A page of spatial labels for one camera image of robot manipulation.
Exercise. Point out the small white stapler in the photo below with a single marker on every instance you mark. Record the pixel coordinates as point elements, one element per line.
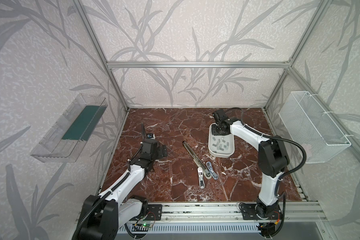
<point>201,178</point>

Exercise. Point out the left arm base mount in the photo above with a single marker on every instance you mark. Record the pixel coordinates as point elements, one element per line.
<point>152,212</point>

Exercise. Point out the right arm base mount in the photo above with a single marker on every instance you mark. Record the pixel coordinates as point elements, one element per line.
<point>249,211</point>

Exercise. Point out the clear wall shelf green mat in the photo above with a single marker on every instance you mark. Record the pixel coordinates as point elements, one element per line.
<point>67,138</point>

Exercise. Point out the white plastic tray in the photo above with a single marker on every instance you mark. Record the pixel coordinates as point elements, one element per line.
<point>220,154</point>

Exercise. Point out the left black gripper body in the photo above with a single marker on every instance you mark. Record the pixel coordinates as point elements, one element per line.
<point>148,141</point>

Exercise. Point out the grey white large stapler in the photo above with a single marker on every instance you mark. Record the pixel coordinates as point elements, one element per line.
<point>197,160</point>

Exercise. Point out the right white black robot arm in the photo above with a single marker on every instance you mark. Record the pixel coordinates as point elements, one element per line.
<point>272,157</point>

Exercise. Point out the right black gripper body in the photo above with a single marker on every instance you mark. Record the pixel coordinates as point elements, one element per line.
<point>221,127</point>

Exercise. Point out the green circuit board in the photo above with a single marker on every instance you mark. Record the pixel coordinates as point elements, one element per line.
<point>143,226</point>

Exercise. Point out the white wire mesh basket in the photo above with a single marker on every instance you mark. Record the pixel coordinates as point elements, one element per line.
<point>312,127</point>

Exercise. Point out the aluminium front rail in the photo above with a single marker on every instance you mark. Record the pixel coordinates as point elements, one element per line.
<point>228,212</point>

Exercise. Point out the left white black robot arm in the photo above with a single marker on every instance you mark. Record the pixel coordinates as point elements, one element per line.
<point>103,215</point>

